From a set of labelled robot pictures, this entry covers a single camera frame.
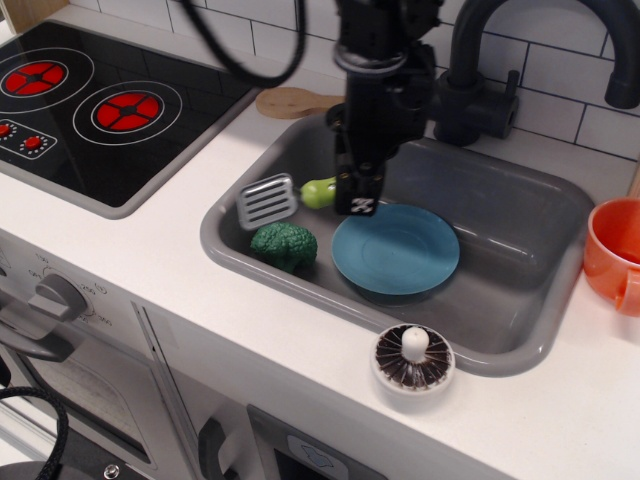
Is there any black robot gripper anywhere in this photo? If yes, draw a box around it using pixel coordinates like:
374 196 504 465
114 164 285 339
332 1 436 216

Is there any grey spatula green handle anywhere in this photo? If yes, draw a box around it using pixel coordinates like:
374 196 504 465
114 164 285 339
236 173 336 231

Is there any blue plate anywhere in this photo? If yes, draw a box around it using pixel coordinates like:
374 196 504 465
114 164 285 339
331 204 461 297

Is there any grey plastic sink basin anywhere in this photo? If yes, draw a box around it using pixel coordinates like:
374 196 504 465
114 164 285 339
200 115 593 377

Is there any green toy broccoli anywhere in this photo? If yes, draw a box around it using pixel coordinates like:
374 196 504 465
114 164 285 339
250 222 318 273

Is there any wooden spoon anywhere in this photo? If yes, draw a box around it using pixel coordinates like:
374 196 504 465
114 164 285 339
255 87 345 120

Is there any dark grey faucet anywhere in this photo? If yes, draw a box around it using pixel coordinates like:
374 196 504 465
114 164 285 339
434 0 639 146

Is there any toy mushroom white brown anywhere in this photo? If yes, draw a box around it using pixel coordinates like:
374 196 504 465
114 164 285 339
370 324 456 403

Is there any black toy stove top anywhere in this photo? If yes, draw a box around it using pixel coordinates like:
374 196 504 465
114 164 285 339
1 21 256 219

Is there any orange cup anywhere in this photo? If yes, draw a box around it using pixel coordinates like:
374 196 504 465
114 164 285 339
583 197 639 317

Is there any grey dishwasher panel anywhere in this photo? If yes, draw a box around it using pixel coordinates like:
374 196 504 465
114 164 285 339
247 405 385 480

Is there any grey oven knob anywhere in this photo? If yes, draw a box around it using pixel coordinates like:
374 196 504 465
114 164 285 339
27 274 87 321

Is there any toy oven door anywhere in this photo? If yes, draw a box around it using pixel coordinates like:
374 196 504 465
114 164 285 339
1 324 196 479

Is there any wooden side panel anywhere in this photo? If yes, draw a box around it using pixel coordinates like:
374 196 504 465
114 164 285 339
1 0 69 34

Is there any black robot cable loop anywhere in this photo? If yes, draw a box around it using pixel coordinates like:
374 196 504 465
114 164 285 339
177 0 307 87

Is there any dark grey cabinet handle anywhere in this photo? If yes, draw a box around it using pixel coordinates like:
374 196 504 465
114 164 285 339
198 417 239 480

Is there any grey oven door handle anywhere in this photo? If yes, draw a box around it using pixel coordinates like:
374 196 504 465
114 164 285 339
1 300 84 363

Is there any black braided cable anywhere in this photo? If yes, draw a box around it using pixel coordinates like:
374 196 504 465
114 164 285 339
0 386 70 480

